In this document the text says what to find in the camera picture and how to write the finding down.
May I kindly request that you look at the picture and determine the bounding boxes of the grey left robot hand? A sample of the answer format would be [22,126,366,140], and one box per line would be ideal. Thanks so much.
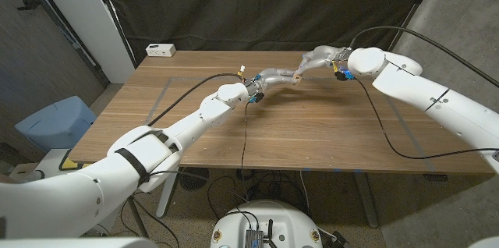
[246,68,301,101]

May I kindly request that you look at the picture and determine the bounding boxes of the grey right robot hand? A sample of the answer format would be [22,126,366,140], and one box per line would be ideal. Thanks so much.
[294,44,354,78]

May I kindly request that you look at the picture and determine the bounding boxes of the black backdrop curtain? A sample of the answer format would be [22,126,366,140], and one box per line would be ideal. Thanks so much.
[95,0,444,66]

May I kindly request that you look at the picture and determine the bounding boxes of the black backdrop stand pole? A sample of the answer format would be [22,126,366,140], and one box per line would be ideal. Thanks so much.
[90,0,138,69]
[388,0,444,52]

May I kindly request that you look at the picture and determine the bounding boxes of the white power strip box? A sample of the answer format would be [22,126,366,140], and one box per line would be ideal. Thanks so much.
[145,43,177,58]

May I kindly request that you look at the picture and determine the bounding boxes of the black floor fan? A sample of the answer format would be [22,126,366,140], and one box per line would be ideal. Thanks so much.
[178,167,211,191]

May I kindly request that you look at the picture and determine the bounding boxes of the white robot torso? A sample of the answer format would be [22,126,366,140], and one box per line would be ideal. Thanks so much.
[210,200,324,248]

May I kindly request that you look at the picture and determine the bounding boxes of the grey table leg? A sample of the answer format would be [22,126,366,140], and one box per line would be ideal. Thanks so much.
[352,172,380,229]

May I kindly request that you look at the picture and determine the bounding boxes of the white table leg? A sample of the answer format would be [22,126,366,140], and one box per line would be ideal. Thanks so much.
[155,172,181,218]

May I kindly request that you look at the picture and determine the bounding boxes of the grey ribbed torso module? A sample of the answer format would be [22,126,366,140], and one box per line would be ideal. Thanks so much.
[244,229,265,248]

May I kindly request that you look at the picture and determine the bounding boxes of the white pillar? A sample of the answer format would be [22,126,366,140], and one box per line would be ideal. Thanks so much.
[29,0,136,84]

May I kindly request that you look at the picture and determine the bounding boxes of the blue plastic bin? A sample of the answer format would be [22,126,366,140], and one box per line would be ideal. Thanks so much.
[14,95,98,154]

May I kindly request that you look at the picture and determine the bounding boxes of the yellow floor object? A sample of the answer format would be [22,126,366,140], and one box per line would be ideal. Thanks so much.
[61,157,93,171]

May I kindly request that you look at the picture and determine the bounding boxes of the dark grey door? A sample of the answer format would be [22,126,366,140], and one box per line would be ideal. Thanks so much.
[0,0,112,128]

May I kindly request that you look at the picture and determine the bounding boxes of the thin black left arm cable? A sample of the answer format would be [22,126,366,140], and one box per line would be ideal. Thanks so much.
[147,100,250,204]

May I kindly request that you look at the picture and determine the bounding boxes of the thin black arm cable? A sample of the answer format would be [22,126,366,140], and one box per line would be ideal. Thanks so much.
[354,78,499,160]
[147,100,250,204]

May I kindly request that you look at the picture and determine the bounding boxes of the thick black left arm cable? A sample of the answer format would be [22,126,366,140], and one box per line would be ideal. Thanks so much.
[147,73,245,127]

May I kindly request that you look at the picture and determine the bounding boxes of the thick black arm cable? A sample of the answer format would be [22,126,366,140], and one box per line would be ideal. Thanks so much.
[147,73,245,127]
[349,26,499,88]

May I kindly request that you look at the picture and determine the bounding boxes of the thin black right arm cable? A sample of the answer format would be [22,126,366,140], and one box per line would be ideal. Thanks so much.
[354,78,499,160]

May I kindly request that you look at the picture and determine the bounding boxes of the black floor cable bundle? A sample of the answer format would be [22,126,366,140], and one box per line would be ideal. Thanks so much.
[206,168,313,221]

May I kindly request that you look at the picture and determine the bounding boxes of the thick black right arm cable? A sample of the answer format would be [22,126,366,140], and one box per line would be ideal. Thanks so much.
[349,26,499,88]

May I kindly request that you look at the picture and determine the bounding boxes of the black door handle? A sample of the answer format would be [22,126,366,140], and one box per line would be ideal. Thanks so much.
[16,0,42,12]

